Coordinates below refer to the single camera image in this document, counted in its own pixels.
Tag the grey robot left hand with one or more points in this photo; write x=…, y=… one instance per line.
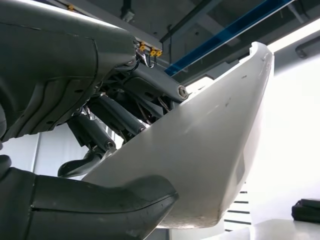
x=50, y=66

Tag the yellow ceiling connectors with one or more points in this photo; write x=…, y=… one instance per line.
x=152, y=51

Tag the blue ceiling beam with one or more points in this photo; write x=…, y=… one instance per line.
x=225, y=34

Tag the black bag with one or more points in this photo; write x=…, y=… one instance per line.
x=306, y=210

